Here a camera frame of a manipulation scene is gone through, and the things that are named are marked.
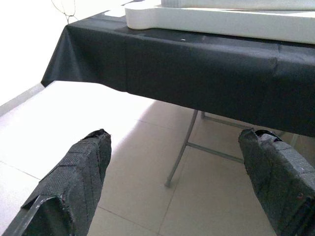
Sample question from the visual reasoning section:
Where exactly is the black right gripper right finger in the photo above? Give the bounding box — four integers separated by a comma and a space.
237, 127, 315, 236

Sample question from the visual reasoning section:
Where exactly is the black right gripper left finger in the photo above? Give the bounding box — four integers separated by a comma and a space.
3, 128, 113, 236

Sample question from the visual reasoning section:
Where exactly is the white plastic children table top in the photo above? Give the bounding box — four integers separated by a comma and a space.
125, 5, 315, 45

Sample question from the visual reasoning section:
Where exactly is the grey metal folding table frame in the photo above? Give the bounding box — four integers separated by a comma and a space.
164, 110, 300, 189

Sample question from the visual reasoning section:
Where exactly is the thin dark wire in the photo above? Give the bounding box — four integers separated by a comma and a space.
50, 0, 77, 25

